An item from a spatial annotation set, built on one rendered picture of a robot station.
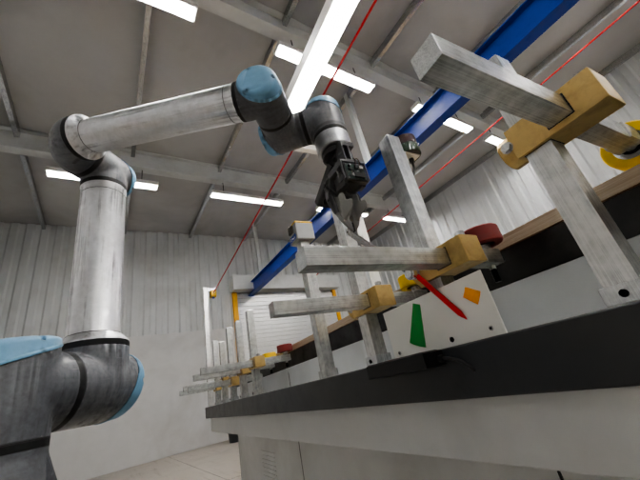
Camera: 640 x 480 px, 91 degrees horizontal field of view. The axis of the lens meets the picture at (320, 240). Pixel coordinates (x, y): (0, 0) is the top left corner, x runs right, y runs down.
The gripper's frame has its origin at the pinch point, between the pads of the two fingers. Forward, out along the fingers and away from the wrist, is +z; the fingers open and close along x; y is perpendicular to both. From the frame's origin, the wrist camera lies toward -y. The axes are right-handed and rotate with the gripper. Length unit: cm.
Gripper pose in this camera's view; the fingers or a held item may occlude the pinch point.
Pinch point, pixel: (350, 228)
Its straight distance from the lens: 73.4
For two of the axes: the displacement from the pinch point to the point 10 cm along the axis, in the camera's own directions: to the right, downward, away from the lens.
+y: 4.3, -4.6, -7.8
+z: 2.0, 8.9, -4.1
